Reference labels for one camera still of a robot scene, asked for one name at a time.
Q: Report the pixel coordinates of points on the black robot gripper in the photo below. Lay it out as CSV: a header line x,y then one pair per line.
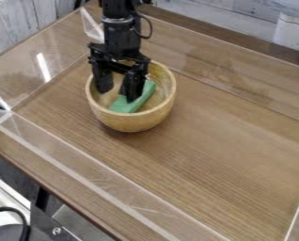
x,y
128,62

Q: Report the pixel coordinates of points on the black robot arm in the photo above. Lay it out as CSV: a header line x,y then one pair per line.
x,y
121,24

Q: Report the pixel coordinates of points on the brown wooden bowl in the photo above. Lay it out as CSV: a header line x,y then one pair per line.
x,y
152,112

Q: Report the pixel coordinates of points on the black table leg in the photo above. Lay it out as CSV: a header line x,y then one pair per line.
x,y
41,199

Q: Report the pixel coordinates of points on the white cylindrical container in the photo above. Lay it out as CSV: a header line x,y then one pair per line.
x,y
285,35

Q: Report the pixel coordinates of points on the clear acrylic enclosure wall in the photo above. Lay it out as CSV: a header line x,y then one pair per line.
x,y
212,175

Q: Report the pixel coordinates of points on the grey metal bracket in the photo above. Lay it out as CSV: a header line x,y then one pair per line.
x,y
45,229

